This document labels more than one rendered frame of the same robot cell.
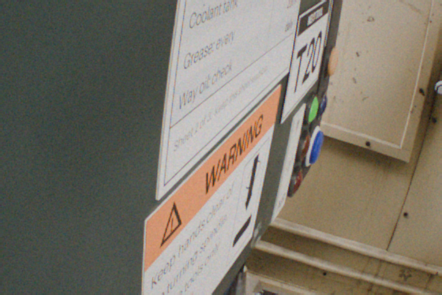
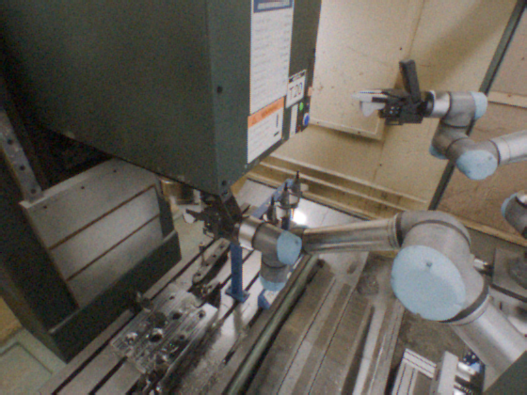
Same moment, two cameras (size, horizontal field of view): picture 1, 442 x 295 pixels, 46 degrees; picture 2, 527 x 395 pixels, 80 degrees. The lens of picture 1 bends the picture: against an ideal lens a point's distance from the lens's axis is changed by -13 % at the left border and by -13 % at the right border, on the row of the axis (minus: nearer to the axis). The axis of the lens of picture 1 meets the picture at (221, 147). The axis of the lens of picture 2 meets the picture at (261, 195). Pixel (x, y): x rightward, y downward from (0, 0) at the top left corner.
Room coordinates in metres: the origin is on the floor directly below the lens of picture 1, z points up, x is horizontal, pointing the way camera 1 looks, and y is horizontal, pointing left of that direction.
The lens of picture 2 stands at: (-0.42, -0.12, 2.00)
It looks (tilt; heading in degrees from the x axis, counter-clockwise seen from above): 35 degrees down; 11
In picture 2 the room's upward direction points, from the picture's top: 2 degrees clockwise
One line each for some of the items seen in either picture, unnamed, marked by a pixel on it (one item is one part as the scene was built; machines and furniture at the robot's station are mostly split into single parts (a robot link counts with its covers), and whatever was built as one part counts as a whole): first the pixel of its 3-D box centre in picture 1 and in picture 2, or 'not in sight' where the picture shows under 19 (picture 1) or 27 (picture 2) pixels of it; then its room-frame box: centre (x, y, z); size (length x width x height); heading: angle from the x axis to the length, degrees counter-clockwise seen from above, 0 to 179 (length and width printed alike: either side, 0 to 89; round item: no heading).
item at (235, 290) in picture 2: not in sight; (236, 269); (0.38, 0.12, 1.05); 0.10 x 0.05 x 0.30; 72
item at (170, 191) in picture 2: not in sight; (184, 170); (0.24, 0.21, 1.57); 0.16 x 0.16 x 0.12
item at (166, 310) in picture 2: not in sight; (167, 328); (0.13, 0.30, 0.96); 0.29 x 0.23 x 0.05; 162
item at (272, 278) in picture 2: not in sight; (277, 265); (0.17, -0.06, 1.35); 0.11 x 0.08 x 0.11; 159
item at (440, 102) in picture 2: not in sight; (432, 103); (0.52, -0.42, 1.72); 0.08 x 0.05 x 0.08; 12
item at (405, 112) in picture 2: not in sight; (403, 105); (0.50, -0.34, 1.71); 0.12 x 0.08 x 0.09; 102
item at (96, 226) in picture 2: not in sight; (111, 227); (0.38, 0.63, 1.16); 0.48 x 0.05 x 0.51; 162
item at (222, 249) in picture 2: not in sight; (211, 265); (0.47, 0.26, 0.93); 0.26 x 0.05 x 0.06; 167
